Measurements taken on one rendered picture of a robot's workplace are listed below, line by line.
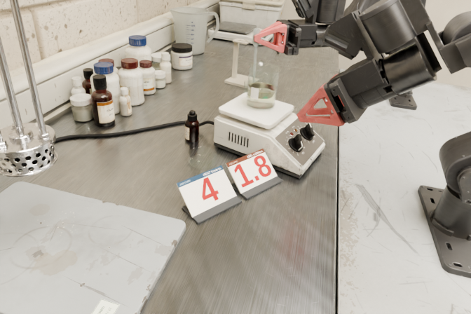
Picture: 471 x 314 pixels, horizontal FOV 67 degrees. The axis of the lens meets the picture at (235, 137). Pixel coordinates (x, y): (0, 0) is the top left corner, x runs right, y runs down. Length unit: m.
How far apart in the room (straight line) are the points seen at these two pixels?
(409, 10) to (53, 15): 0.74
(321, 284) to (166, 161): 0.36
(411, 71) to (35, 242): 0.55
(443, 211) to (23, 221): 0.62
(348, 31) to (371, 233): 0.31
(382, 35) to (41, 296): 0.52
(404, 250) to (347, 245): 0.08
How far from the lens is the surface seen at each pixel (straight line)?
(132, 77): 0.89
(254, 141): 0.68
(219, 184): 0.60
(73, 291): 0.49
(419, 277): 0.57
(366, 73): 0.53
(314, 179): 0.68
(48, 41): 0.94
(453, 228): 0.64
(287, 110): 0.72
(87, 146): 0.77
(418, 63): 0.52
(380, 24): 0.51
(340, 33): 0.54
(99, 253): 0.52
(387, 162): 0.80
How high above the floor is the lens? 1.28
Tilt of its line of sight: 29 degrees down
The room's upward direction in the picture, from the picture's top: 5 degrees clockwise
